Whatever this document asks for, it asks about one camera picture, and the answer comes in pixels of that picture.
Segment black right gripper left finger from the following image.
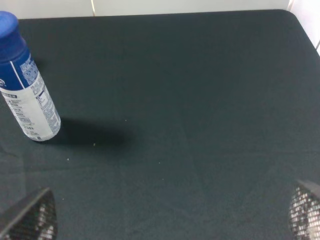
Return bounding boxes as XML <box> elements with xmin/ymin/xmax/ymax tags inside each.
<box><xmin>0</xmin><ymin>187</ymin><xmax>58</xmax><ymax>240</ymax></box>

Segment blue and white bottle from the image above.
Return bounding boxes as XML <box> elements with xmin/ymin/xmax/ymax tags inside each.
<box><xmin>0</xmin><ymin>11</ymin><xmax>61</xmax><ymax>142</ymax></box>

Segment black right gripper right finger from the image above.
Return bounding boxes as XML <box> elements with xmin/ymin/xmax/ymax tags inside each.
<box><xmin>288</xmin><ymin>180</ymin><xmax>320</xmax><ymax>240</ymax></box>

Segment black tablecloth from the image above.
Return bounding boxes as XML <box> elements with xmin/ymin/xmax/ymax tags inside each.
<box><xmin>0</xmin><ymin>10</ymin><xmax>320</xmax><ymax>240</ymax></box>

